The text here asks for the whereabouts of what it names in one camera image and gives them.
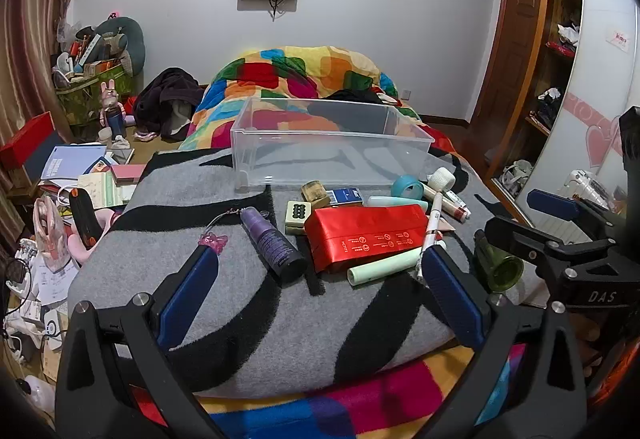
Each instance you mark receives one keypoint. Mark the small gold box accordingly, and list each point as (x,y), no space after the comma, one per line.
(316,193)

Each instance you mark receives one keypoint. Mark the white sliding wardrobe door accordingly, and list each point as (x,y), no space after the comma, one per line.
(600,69)

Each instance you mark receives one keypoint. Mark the dark green bottle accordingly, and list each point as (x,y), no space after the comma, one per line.
(495,264)

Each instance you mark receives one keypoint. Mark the pale green booklet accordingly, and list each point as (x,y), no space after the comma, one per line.
(97,191)

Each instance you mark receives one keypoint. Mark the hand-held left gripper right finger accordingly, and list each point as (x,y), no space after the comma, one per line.
(450,299)

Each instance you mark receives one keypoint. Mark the pink box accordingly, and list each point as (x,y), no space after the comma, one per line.
(127,172)

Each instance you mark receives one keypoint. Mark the brown striped curtain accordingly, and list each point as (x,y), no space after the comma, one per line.
(30,29)

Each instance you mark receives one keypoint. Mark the pink rabbit toy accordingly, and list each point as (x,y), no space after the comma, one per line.
(111,106)

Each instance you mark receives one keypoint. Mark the purple spray bottle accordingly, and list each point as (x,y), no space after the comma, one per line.
(272,244)

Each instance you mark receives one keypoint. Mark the long light green tube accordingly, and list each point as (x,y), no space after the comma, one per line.
(380,269)

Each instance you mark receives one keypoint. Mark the grey neck pillow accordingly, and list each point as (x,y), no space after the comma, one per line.
(132,39)

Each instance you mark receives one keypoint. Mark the grey bag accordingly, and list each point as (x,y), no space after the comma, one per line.
(517,176)

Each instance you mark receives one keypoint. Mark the colourful patchwork quilt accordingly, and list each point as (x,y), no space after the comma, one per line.
(300,74)

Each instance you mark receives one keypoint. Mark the black and orange tool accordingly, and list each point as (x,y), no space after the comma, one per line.
(85,219)

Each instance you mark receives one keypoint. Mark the wooden door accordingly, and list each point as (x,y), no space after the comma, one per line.
(515,44)

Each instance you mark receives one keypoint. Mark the striped colourful bed sheet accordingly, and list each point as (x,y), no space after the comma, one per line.
(380,399)

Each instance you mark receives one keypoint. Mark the black cloth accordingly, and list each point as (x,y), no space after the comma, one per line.
(352,95)

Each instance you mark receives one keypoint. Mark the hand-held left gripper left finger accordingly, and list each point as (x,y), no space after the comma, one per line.
(187,289)

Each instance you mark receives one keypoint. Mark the pink curved massager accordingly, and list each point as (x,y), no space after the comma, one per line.
(107,224)

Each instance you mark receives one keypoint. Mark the dark clothes pile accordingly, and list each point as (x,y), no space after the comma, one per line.
(167,94)

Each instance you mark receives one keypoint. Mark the red foil packet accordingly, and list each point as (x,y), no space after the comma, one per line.
(365,234)

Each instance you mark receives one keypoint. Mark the white tube with red label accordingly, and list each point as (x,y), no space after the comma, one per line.
(452,205)

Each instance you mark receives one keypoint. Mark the small mint tube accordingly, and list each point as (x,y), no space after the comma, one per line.
(395,203)

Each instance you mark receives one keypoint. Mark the red box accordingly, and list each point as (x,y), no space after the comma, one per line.
(27,139)

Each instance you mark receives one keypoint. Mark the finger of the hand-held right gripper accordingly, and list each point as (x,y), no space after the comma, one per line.
(520,231)
(550,204)

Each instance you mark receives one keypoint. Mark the wooden wardrobe shelf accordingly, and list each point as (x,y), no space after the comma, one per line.
(547,69)

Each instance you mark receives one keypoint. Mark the pink transparent bag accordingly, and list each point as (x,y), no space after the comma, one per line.
(47,229)

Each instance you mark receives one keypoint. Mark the white pen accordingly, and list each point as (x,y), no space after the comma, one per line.
(433,224)

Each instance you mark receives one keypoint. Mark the clear plastic bin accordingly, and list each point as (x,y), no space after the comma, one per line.
(260,159)

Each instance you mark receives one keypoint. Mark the teal tape roll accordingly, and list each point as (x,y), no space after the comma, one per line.
(400,186)

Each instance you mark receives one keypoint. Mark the small blue box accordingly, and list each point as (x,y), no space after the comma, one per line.
(345,195)

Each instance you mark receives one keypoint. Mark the white bandage roll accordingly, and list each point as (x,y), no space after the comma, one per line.
(441,180)

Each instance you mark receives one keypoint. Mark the blue book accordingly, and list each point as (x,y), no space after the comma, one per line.
(70,161)

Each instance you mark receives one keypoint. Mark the grey and black blanket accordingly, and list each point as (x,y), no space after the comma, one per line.
(240,334)

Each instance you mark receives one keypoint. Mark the green storage bag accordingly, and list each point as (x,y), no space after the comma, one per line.
(85,99)

